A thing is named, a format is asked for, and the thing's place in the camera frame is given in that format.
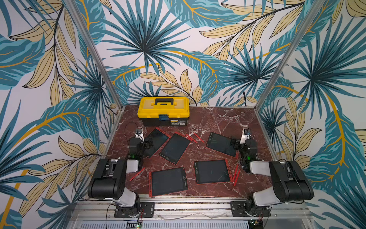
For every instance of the aluminium frame rail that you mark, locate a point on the aluminium frame rail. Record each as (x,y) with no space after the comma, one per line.
(178,212)

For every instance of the right aluminium corner post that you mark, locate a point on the right aluminium corner post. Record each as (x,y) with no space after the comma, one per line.
(315,7)

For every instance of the red stylus pair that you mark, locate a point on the red stylus pair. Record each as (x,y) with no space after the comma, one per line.
(235,173)

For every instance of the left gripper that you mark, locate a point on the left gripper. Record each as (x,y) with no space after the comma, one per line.
(146,143)

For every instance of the left aluminium corner post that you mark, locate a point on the left aluminium corner post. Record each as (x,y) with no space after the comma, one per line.
(82,26)

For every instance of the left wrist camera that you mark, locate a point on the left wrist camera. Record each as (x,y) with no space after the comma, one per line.
(139,134)

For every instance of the writing tablet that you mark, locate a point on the writing tablet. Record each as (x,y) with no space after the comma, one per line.
(167,181)
(175,148)
(211,172)
(221,144)
(159,137)

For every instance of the aluminium corner post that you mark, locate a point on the aluminium corner post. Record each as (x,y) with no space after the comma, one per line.
(82,26)
(315,7)

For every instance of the yellow black toolbox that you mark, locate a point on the yellow black toolbox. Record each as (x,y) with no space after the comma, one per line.
(164,111)

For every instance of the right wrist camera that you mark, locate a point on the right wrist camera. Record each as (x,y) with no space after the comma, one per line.
(246,134)

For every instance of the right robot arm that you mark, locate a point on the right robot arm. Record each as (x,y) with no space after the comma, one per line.
(289,183)

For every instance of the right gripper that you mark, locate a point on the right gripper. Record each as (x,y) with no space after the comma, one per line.
(236,144)

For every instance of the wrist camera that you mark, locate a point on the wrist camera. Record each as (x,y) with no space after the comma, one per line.
(246,134)
(139,134)

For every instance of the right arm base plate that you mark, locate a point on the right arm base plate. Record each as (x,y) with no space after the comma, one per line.
(246,209)

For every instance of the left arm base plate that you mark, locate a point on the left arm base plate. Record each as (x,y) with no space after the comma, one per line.
(140,209)

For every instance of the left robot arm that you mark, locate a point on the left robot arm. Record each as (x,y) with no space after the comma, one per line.
(109,179)

